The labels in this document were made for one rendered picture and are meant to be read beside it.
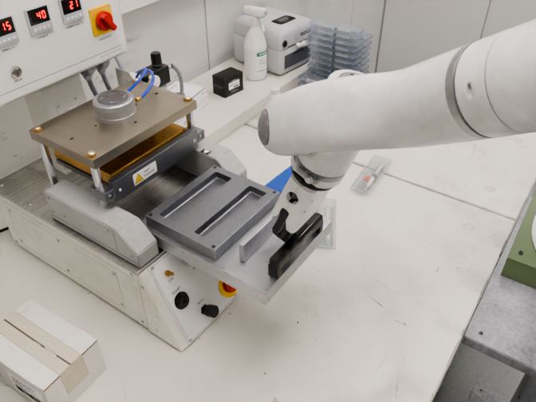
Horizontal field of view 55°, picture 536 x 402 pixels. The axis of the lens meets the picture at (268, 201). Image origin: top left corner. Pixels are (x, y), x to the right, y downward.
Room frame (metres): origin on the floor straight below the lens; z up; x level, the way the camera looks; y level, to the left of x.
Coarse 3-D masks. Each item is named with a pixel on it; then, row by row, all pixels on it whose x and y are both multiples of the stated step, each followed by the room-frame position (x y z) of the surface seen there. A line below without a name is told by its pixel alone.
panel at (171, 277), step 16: (160, 272) 0.67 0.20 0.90; (176, 272) 0.69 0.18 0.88; (192, 272) 0.71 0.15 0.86; (160, 288) 0.65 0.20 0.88; (176, 288) 0.67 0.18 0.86; (192, 288) 0.69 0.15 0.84; (208, 288) 0.71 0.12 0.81; (176, 304) 0.65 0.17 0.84; (192, 304) 0.67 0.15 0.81; (208, 304) 0.69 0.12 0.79; (224, 304) 0.71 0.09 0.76; (176, 320) 0.63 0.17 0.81; (192, 320) 0.65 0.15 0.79; (208, 320) 0.67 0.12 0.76; (192, 336) 0.63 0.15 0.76
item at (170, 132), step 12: (168, 132) 0.91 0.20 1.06; (180, 132) 0.92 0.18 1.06; (144, 144) 0.87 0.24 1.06; (156, 144) 0.87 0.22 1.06; (60, 156) 0.85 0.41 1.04; (120, 156) 0.82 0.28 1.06; (132, 156) 0.82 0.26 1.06; (144, 156) 0.83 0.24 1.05; (72, 168) 0.83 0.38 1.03; (84, 168) 0.81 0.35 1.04; (108, 168) 0.78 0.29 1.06; (120, 168) 0.78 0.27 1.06
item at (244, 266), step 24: (264, 216) 0.75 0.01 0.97; (168, 240) 0.68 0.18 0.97; (240, 240) 0.68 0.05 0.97; (264, 240) 0.68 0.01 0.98; (312, 240) 0.68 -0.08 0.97; (192, 264) 0.65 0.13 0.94; (216, 264) 0.62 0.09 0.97; (240, 264) 0.62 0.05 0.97; (264, 264) 0.62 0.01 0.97; (288, 264) 0.62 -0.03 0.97; (240, 288) 0.59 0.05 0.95; (264, 288) 0.57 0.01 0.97
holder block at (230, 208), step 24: (216, 168) 0.87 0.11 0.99; (192, 192) 0.80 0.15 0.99; (216, 192) 0.79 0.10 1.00; (240, 192) 0.79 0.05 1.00; (264, 192) 0.80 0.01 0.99; (168, 216) 0.74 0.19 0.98; (192, 216) 0.72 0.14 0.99; (216, 216) 0.73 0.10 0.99; (240, 216) 0.72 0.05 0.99; (192, 240) 0.66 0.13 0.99; (216, 240) 0.66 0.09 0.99
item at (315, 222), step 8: (312, 216) 0.70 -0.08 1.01; (320, 216) 0.70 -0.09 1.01; (304, 224) 0.68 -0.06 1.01; (312, 224) 0.68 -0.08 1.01; (320, 224) 0.70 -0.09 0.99; (296, 232) 0.66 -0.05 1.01; (304, 232) 0.66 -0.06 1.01; (312, 232) 0.68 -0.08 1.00; (320, 232) 0.70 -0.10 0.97; (288, 240) 0.64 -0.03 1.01; (296, 240) 0.64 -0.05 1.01; (304, 240) 0.65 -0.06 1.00; (280, 248) 0.62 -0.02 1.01; (288, 248) 0.62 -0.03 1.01; (296, 248) 0.63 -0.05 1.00; (272, 256) 0.60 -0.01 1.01; (280, 256) 0.60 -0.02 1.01; (288, 256) 0.61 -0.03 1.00; (272, 264) 0.59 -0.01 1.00; (280, 264) 0.59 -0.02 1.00; (272, 272) 0.59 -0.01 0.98; (280, 272) 0.59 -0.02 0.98
